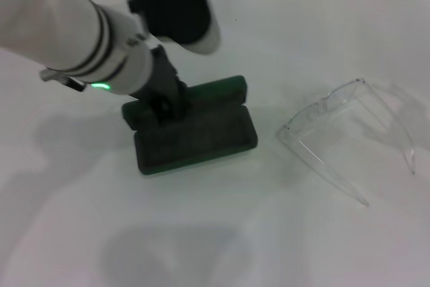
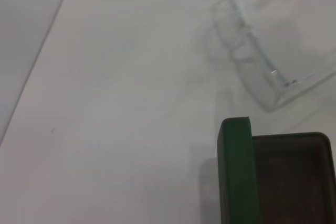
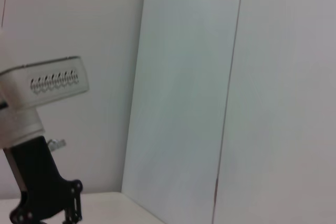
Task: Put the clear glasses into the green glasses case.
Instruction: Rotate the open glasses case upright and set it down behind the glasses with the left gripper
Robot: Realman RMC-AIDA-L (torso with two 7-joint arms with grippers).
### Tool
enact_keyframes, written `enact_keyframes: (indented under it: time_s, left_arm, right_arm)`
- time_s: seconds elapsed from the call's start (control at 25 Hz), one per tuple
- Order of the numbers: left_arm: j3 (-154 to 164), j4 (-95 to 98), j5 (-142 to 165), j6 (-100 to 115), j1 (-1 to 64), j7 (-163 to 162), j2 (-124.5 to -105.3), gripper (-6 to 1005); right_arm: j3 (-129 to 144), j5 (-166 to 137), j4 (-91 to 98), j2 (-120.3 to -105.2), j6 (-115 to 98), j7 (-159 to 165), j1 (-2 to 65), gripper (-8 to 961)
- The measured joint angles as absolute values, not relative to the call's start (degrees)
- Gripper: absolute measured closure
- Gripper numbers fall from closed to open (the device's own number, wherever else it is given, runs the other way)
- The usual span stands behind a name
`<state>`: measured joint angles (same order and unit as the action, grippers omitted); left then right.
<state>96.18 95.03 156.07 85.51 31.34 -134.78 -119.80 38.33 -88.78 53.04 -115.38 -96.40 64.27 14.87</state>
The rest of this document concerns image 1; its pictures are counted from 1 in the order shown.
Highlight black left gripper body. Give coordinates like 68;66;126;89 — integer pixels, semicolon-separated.
128;44;181;100

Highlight green glasses case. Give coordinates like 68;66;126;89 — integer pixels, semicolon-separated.
121;75;259;177

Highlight clear plastic glasses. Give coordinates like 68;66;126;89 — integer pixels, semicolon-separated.
275;77;418;208

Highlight left wrist silver plug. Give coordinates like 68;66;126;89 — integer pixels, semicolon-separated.
39;67;87;93

